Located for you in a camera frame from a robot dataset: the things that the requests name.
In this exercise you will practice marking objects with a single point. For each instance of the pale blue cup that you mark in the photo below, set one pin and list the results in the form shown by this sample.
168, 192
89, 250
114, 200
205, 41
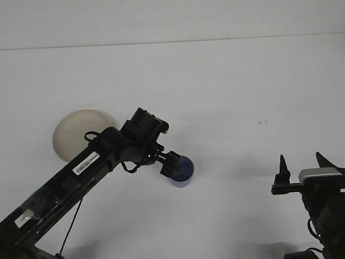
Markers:
185, 170

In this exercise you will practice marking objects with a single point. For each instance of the pale round plate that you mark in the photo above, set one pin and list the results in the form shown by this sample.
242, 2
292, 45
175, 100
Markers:
71, 127

